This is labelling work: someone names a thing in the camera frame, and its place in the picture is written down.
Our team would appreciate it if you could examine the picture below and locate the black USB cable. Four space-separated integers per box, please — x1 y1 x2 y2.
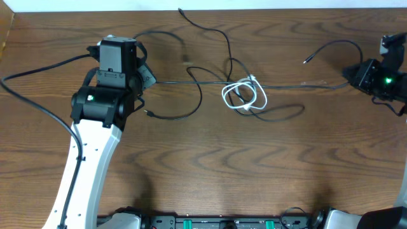
155 39 365 90

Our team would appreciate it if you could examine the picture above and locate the white USB cable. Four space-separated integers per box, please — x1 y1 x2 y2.
221 74 268 111

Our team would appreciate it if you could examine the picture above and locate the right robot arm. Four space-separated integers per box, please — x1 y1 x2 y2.
305 32 406 228

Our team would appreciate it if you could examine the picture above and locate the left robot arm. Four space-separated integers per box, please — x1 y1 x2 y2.
44 35 156 228

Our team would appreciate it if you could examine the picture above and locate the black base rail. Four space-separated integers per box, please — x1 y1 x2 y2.
95 206 322 229

